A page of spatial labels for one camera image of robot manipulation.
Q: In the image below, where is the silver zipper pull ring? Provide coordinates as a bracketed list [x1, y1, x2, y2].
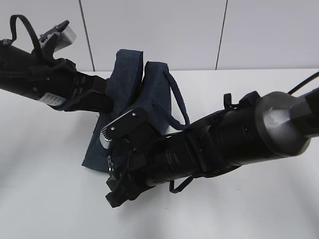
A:
[106, 154, 115, 174]

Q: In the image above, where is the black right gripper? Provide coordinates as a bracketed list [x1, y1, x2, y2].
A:
[106, 139, 160, 208]

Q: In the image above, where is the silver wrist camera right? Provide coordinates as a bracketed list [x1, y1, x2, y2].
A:
[100, 108, 162, 150]

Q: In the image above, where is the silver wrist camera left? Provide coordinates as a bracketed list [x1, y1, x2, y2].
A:
[38, 20, 77, 58]

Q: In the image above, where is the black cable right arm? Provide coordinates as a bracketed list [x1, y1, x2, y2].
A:
[168, 71, 319, 194]

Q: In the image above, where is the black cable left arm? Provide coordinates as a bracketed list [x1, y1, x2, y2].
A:
[8, 14, 42, 55]

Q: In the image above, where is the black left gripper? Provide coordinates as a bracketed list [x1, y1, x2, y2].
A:
[57, 59, 114, 113]

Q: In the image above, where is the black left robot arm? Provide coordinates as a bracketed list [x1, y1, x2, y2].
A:
[0, 39, 114, 113]

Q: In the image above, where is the dark blue lunch bag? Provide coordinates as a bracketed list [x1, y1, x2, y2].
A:
[82, 49, 190, 173]

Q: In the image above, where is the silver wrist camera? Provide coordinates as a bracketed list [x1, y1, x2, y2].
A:
[38, 20, 77, 58]
[100, 108, 162, 150]

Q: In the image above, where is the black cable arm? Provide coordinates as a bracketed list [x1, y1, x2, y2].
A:
[168, 71, 319, 194]
[8, 14, 42, 55]

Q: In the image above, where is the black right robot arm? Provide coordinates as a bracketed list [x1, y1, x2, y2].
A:
[101, 73, 319, 208]

